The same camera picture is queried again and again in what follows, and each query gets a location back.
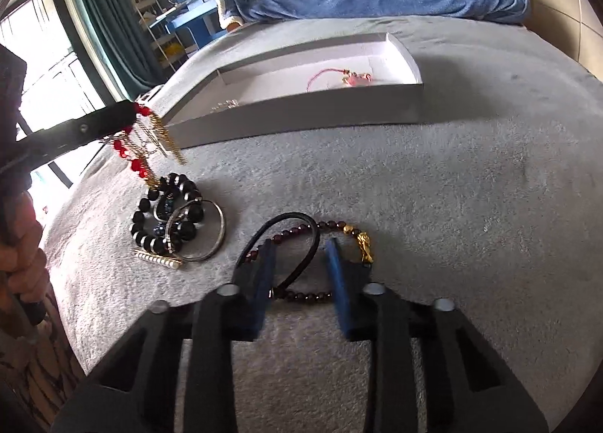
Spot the grey cardboard box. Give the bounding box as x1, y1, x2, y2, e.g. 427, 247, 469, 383
160, 32, 423, 150

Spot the black hair tie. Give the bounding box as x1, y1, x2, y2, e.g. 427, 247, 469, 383
233, 211, 322, 297

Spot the blue crystal bracelet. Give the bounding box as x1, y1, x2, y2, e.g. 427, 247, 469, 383
153, 195, 189, 236

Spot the blue desk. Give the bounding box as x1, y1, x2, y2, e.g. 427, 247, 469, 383
148, 0, 265, 57

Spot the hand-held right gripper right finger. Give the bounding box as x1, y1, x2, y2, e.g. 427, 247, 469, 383
325, 237, 549, 433

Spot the white rack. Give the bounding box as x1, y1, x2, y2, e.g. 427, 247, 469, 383
132, 0, 189, 71

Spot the person's left hand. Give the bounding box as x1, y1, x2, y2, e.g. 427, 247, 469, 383
0, 190, 50, 316

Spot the dark red bead bracelet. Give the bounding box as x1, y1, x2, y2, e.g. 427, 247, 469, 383
245, 220, 374, 304

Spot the pearl bar bracelet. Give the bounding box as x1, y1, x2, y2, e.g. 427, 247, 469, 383
133, 248, 184, 270

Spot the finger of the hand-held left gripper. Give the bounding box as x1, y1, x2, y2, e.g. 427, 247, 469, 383
14, 101, 137, 170

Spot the red and gold bead bracelet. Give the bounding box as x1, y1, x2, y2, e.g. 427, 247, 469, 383
101, 102, 187, 189

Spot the teal curtain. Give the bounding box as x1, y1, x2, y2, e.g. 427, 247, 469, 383
61, 0, 165, 101

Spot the pink string bracelet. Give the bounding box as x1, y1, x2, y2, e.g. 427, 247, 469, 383
306, 66, 378, 92

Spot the silver bangle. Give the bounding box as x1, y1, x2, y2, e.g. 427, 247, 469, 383
155, 199, 227, 263

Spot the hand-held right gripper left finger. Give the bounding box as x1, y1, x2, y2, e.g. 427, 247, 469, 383
52, 239, 279, 433

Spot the black bead bracelet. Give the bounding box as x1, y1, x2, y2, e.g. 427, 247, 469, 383
132, 172, 205, 250

